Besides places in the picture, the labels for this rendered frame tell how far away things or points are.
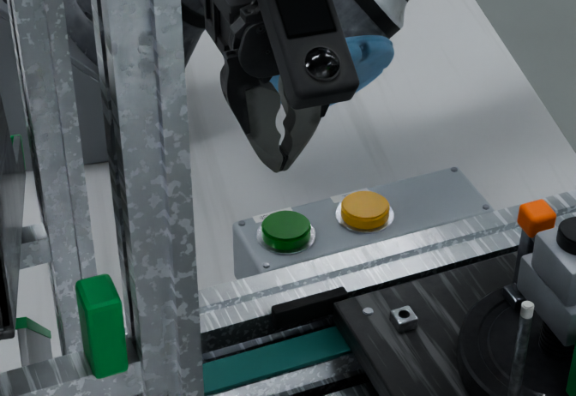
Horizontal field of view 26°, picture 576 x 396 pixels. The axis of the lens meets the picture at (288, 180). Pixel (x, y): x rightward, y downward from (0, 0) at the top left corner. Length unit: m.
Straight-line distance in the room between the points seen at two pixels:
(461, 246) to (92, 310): 0.64
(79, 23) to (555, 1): 2.27
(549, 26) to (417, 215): 2.24
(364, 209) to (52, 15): 0.54
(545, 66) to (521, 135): 1.77
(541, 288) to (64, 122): 0.40
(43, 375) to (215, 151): 0.87
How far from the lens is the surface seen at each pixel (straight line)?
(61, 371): 0.42
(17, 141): 0.69
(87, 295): 0.40
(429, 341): 0.91
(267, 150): 0.94
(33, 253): 0.60
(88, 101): 1.23
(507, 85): 1.40
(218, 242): 1.16
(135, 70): 0.34
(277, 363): 0.92
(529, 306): 0.79
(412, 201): 1.05
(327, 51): 0.83
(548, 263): 0.83
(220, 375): 0.92
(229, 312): 0.94
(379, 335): 0.91
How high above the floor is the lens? 1.61
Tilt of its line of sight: 37 degrees down
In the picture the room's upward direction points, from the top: straight up
